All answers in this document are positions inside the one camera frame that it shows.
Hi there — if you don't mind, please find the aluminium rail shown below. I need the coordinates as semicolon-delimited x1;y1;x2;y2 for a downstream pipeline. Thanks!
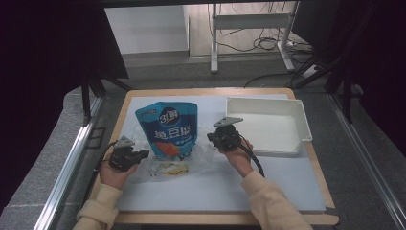
33;95;105;230
327;92;406;230

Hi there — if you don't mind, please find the light blue table mat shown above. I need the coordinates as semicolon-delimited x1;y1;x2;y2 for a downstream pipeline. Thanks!
116;94;327;214

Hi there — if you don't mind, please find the white plastic tray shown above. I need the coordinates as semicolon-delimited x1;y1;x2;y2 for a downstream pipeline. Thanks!
224;96;313;157

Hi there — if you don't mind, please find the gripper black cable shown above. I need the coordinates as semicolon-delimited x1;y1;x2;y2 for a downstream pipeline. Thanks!
237;133;266;179
83;140;119;207

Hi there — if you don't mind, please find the white power strip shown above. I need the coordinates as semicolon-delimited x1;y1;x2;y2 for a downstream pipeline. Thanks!
301;64;320;80

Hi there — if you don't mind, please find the white metal desk frame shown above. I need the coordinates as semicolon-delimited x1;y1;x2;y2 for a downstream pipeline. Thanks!
209;2;297;74

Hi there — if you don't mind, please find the person's left hand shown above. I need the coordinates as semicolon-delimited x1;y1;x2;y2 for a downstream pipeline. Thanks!
99;152;139;191

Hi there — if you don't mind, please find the clear plastic bag yellow print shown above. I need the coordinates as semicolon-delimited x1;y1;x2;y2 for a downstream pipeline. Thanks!
127;124;222;185

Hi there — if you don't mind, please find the black metal stand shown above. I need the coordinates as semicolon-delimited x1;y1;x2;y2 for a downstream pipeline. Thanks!
291;54;366;125
80;71;132;127

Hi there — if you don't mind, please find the person's right hand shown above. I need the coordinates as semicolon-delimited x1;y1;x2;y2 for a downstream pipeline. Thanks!
217;139;255;179

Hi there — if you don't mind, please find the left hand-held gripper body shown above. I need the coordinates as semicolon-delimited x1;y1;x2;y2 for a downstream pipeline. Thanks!
108;135;139;173

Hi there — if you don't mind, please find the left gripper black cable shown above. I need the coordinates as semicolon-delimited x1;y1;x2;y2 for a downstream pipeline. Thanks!
83;140;119;207

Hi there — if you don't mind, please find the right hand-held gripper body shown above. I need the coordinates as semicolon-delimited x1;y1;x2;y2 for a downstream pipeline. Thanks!
212;116;245;152

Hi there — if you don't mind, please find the tangle of black floor cables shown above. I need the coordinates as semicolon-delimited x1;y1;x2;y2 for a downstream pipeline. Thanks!
216;27;290;54

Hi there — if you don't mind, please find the blue snack pouch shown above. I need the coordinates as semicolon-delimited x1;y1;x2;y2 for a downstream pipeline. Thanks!
134;101;199;158

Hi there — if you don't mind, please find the black curtain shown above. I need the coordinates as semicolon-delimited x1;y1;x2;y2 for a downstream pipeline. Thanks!
291;0;406;157
0;0;130;215

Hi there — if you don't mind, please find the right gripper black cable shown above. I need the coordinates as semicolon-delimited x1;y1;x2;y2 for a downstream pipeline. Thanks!
237;133;266;179

